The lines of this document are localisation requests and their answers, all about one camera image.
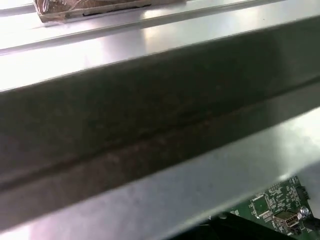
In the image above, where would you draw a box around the open black PC case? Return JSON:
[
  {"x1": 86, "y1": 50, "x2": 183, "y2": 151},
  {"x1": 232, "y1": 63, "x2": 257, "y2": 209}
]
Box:
[{"x1": 0, "y1": 14, "x2": 320, "y2": 240}]

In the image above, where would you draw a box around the green motherboard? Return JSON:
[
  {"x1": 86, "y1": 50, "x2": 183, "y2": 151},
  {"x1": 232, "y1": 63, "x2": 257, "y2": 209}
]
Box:
[{"x1": 248, "y1": 174, "x2": 313, "y2": 237}]

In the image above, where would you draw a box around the brown base plate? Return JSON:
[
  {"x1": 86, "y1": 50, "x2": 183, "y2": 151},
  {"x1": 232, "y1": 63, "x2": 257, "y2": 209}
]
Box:
[{"x1": 33, "y1": 0, "x2": 188, "y2": 24}]

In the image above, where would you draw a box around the silver USB port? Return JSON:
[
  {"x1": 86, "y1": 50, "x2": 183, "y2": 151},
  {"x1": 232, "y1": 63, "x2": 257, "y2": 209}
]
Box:
[{"x1": 273, "y1": 211, "x2": 300, "y2": 228}]

